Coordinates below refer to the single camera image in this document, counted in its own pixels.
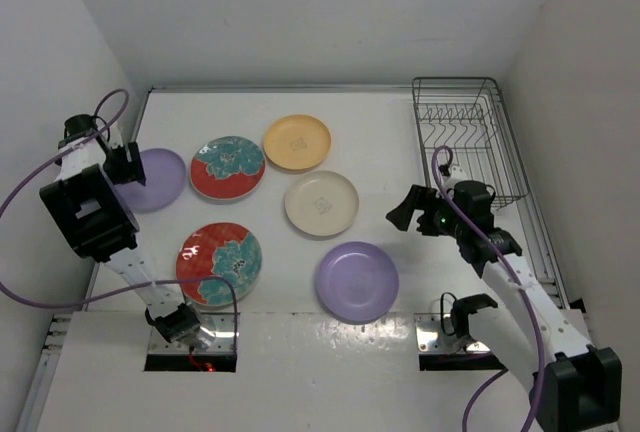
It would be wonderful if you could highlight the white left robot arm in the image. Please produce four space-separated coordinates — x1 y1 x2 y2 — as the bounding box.
39 114 201 348

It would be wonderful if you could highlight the orange plate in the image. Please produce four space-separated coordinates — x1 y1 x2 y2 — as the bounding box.
263 114 332 171

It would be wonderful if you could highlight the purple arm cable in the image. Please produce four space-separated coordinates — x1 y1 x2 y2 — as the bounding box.
430 145 549 432
0 88 240 353

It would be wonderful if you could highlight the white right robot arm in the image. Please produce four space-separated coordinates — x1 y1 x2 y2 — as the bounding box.
386 180 622 431

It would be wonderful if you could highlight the grey wire dish rack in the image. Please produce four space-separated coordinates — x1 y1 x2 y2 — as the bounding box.
411 77 530 209

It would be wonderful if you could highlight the red teal floral plate upper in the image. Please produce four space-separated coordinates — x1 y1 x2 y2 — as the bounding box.
189 136 266 201

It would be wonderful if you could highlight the red teal floral plate lower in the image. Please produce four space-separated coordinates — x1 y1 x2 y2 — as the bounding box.
175 222 262 308

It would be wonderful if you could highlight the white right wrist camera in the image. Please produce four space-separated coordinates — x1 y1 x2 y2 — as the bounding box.
439 164 468 190

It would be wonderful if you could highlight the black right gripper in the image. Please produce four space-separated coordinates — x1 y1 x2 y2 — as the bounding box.
386 184 465 239

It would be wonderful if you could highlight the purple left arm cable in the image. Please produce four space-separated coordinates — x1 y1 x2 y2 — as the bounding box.
0 88 240 353

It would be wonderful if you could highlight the cream plate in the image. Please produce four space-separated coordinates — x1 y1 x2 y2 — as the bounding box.
284 170 360 237

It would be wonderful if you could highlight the lavender plate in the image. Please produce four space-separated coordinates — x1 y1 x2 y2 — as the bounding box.
115 148 187 213
314 241 399 324

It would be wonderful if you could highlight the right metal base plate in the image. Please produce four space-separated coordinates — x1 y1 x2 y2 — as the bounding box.
414 313 490 355

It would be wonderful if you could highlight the metal base plate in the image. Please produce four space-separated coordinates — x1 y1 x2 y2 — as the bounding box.
414 313 490 355
147 313 239 356

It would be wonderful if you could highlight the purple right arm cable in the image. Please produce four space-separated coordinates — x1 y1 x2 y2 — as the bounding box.
430 145 549 432

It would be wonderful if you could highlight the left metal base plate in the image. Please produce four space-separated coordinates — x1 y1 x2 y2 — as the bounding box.
147 313 239 356

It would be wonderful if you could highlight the red teal floral plate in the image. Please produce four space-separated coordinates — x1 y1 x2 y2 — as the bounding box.
189 136 266 201
175 222 262 308

